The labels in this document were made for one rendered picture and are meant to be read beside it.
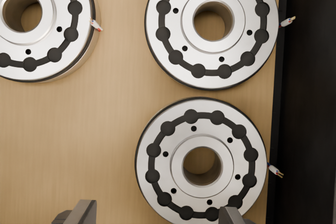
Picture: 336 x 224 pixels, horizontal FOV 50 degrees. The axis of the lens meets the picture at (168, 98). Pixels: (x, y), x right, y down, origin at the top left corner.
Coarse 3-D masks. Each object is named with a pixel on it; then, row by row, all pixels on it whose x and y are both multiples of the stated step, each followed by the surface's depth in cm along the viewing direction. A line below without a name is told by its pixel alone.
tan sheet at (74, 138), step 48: (144, 0) 30; (96, 48) 30; (144, 48) 30; (0, 96) 30; (48, 96) 30; (96, 96) 30; (144, 96) 30; (240, 96) 30; (0, 144) 30; (48, 144) 31; (96, 144) 31; (0, 192) 31; (48, 192) 31; (96, 192) 31
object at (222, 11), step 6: (204, 6) 28; (210, 6) 29; (216, 6) 28; (222, 6) 27; (198, 12) 30; (216, 12) 30; (222, 12) 29; (228, 12) 27; (222, 18) 30; (228, 18) 28; (228, 24) 28; (228, 30) 28
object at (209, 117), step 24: (168, 120) 27; (192, 120) 28; (216, 120) 28; (240, 120) 27; (144, 144) 27; (168, 144) 27; (240, 144) 27; (144, 168) 27; (168, 168) 27; (240, 168) 28; (264, 168) 28; (144, 192) 28; (168, 192) 28; (240, 192) 28; (168, 216) 28; (192, 216) 28; (216, 216) 28
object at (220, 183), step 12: (180, 144) 27; (192, 144) 27; (204, 144) 27; (216, 144) 27; (180, 156) 27; (228, 156) 27; (180, 168) 27; (228, 168) 27; (180, 180) 27; (216, 180) 27; (228, 180) 27; (192, 192) 27; (204, 192) 27; (216, 192) 27
